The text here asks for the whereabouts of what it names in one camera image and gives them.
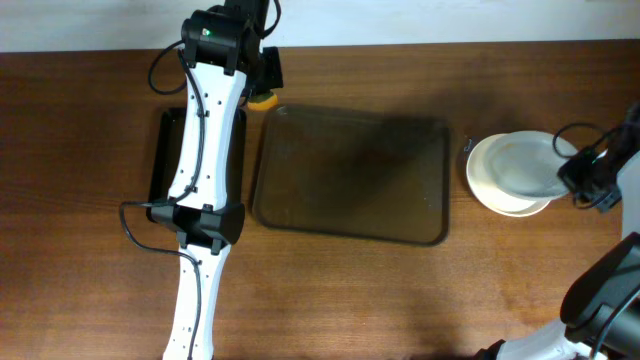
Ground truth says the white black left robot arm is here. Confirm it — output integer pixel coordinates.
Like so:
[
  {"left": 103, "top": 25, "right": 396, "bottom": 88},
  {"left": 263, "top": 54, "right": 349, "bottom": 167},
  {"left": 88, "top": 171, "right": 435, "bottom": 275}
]
[{"left": 146, "top": 1, "right": 283, "bottom": 359}]

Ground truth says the white plate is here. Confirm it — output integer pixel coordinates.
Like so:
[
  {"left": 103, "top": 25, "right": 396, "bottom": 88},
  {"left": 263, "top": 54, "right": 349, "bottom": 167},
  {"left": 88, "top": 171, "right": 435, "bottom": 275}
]
[{"left": 484, "top": 131, "right": 569, "bottom": 201}]

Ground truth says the orange green scrub sponge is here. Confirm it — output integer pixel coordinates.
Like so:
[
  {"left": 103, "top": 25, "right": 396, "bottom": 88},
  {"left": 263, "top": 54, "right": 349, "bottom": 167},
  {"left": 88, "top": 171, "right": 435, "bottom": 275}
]
[{"left": 246, "top": 92, "right": 279, "bottom": 112}]

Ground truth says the dark brown serving tray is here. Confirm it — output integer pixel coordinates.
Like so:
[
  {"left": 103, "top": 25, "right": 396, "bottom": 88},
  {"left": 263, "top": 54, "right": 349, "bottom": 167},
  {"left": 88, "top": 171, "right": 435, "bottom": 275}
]
[{"left": 252, "top": 104, "right": 451, "bottom": 247}]

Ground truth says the black water basin tray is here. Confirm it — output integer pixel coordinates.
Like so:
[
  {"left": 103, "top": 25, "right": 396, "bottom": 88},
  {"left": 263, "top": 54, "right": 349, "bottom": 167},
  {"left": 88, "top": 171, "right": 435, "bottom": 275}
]
[{"left": 149, "top": 108, "right": 247, "bottom": 205}]

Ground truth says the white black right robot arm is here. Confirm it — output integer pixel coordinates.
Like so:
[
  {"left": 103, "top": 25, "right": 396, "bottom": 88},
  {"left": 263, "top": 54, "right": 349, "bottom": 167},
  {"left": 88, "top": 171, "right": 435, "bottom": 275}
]
[{"left": 466, "top": 105, "right": 639, "bottom": 360}]

